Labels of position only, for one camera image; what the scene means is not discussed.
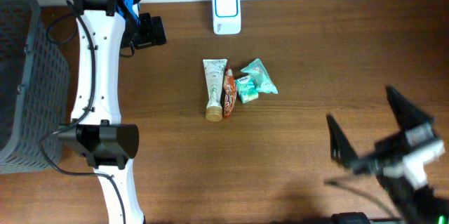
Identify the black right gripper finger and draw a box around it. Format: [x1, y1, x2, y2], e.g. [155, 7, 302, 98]
[326, 114, 358, 169]
[385, 85, 434, 131]

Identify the white Pantene cream tube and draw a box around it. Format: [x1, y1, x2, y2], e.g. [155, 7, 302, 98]
[203, 59, 227, 122]

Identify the orange snack packet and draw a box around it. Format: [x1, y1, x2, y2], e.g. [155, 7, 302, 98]
[223, 67, 237, 118]

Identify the teal snack bag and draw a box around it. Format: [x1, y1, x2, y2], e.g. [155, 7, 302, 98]
[241, 58, 279, 94]

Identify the teal Kleenex tissue pack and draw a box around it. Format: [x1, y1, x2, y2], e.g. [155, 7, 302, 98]
[236, 75, 259, 104]

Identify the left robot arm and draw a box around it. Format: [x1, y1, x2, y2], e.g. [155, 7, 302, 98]
[58, 0, 167, 223]

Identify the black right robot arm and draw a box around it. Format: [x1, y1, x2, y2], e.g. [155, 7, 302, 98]
[326, 85, 448, 223]

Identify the white barcode scanner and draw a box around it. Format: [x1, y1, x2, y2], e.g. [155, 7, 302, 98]
[212, 0, 241, 35]

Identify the grey plastic mesh basket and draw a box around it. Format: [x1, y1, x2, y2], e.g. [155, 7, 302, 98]
[1, 0, 70, 174]

